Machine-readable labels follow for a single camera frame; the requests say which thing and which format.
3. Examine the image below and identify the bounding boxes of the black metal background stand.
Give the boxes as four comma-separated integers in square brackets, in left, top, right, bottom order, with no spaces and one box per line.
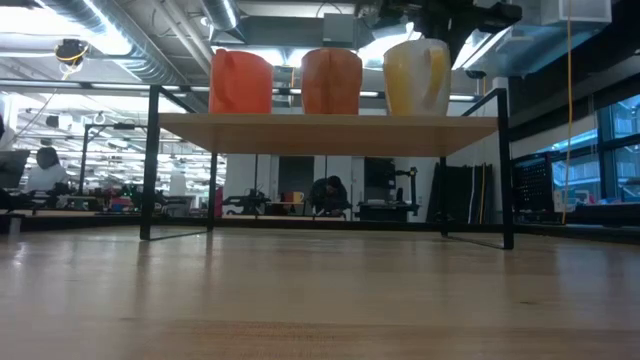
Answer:
[78,121,137,197]

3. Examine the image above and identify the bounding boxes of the black background device stand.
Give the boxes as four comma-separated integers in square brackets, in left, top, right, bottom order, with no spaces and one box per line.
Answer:
[392,166,420,207]

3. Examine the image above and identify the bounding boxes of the bright orange mug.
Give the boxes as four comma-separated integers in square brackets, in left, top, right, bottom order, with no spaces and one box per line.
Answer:
[208,48,275,115]

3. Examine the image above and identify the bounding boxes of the black leaning panels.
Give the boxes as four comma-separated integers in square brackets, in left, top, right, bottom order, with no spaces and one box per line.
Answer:
[428,162,494,225]

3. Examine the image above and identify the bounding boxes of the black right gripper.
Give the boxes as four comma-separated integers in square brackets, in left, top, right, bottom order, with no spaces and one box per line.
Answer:
[359,0,524,69]

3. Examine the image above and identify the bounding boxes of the black pegboard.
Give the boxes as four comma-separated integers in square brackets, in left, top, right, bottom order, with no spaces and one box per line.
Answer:
[512,152,555,225]

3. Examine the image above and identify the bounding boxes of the yellow mug with white handle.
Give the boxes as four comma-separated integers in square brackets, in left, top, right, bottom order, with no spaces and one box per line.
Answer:
[382,38,453,117]

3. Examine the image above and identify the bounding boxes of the wooden shelf with black frame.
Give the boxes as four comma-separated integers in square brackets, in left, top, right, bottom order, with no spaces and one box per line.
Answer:
[139,83,516,251]

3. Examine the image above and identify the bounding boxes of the black metal table frame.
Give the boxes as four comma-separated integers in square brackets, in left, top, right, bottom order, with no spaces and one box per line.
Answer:
[0,212,640,246]

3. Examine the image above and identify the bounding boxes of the grey square duct box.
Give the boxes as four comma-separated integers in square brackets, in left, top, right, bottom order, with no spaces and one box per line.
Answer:
[322,12,374,49]

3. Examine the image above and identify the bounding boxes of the dark background monitor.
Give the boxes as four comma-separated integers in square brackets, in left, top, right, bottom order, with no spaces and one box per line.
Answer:
[0,148,31,190]

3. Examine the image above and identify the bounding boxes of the round silver ventilation duct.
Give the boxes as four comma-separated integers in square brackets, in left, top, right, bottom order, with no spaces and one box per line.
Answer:
[202,0,241,31]

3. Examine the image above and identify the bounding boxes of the brown orange mug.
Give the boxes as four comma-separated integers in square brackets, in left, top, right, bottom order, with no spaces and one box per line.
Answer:
[300,47,364,116]

